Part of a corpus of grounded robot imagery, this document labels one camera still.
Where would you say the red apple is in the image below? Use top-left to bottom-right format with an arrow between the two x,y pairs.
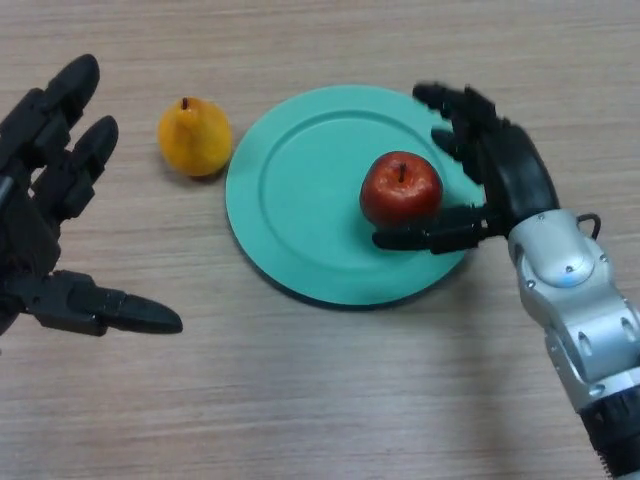
359,151 -> 444,231

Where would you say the yellow pear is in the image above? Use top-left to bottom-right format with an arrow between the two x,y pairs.
157,96 -> 233,178

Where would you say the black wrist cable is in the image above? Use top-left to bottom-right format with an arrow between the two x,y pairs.
574,213 -> 603,242

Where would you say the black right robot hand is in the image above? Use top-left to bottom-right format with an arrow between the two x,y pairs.
372,82 -> 561,255

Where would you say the green round plate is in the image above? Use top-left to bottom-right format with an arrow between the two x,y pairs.
224,84 -> 485,307

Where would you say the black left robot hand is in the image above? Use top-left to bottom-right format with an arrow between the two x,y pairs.
0,53 -> 184,337

